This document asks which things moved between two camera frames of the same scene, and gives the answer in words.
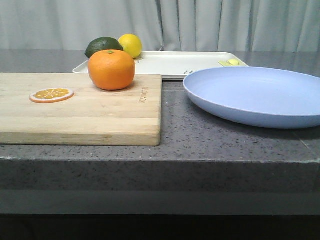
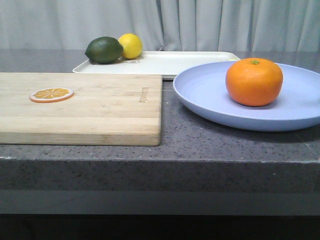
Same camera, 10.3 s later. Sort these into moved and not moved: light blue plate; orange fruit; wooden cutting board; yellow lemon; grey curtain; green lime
Moved: light blue plate; orange fruit
Not moved: green lime; wooden cutting board; grey curtain; yellow lemon
